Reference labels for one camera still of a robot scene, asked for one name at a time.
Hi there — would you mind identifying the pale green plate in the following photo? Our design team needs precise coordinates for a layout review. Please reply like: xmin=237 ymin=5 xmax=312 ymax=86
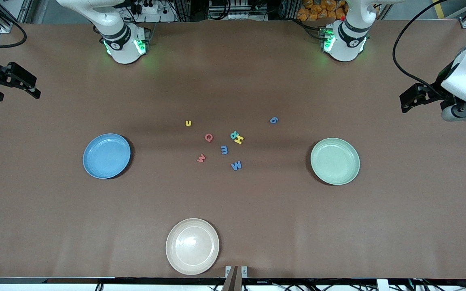
xmin=310 ymin=138 xmax=360 ymax=186

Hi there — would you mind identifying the blue plate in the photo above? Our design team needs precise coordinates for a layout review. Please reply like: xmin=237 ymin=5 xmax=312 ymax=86
xmin=83 ymin=133 xmax=131 ymax=179

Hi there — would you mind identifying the pile of orange objects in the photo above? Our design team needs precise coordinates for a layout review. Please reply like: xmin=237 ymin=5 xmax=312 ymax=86
xmin=297 ymin=0 xmax=347 ymax=21

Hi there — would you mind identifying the white power strip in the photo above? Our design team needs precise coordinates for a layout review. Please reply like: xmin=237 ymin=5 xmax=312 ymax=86
xmin=130 ymin=0 xmax=177 ymax=23

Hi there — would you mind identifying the brown table cover sheet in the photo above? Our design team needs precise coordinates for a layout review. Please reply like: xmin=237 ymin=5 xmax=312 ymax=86
xmin=0 ymin=19 xmax=466 ymax=279

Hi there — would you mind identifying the grey equipment rack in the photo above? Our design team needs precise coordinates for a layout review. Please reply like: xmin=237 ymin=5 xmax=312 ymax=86
xmin=207 ymin=0 xmax=270 ymax=21

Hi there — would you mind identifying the beige plate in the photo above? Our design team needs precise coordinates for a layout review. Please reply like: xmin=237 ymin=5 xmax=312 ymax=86
xmin=165 ymin=218 xmax=220 ymax=276

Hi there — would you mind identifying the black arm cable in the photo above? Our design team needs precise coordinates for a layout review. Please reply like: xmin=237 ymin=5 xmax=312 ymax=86
xmin=0 ymin=22 xmax=28 ymax=51
xmin=393 ymin=0 xmax=452 ymax=88

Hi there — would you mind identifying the grey metal camera bracket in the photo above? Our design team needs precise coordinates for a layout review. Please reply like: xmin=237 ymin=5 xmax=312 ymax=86
xmin=222 ymin=266 xmax=248 ymax=291

